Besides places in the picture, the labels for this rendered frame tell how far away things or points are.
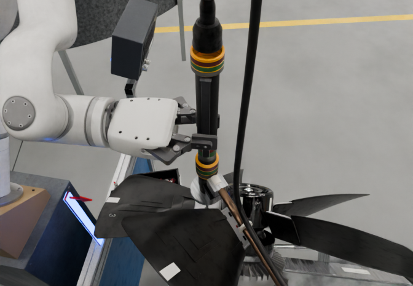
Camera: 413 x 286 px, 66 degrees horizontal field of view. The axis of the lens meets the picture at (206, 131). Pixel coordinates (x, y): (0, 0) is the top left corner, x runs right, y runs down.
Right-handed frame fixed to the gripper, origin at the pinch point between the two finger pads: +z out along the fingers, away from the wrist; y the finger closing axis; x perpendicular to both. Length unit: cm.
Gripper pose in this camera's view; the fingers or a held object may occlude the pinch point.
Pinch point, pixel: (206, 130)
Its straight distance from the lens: 51.8
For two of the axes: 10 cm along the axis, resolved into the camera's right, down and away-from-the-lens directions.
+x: 0.0, -6.2, -7.8
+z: 9.9, 0.8, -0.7
